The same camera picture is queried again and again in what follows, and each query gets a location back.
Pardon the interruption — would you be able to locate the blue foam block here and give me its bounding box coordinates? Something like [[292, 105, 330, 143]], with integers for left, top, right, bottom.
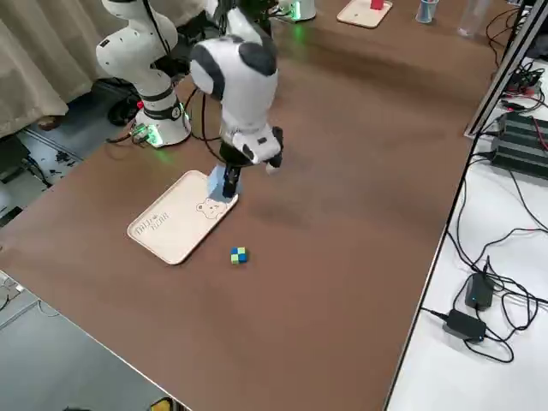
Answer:
[[207, 165, 241, 203]]

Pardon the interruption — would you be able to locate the aluminium frame post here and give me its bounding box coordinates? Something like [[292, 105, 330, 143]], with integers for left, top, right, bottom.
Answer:
[[463, 0, 548, 138]]

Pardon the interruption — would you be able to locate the clear plastic pen cup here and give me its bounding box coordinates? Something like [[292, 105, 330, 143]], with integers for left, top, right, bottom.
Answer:
[[415, 0, 440, 24]]

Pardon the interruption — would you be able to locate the cream tray with rabbit print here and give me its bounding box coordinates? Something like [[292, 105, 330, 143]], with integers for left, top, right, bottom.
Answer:
[[336, 0, 395, 30]]

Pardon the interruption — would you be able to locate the black power brick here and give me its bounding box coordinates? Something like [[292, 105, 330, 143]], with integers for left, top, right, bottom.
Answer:
[[463, 272, 496, 311], [442, 308, 489, 342]]

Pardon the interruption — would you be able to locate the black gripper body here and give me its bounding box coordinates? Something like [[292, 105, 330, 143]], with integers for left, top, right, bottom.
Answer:
[[218, 143, 259, 170]]

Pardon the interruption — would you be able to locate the blue green checkered cube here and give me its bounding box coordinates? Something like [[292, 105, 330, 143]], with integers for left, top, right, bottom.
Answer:
[[229, 245, 250, 267]]

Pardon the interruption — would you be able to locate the cream tray with bear print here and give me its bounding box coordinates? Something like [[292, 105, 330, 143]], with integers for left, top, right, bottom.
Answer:
[[126, 169, 241, 266]]

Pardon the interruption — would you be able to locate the black finned power supply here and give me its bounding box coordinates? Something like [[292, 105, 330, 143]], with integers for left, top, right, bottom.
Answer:
[[489, 135, 548, 175], [496, 111, 548, 152]]

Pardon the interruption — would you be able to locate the beige curtain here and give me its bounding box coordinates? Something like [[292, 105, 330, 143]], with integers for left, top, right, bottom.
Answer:
[[0, 0, 114, 140]]

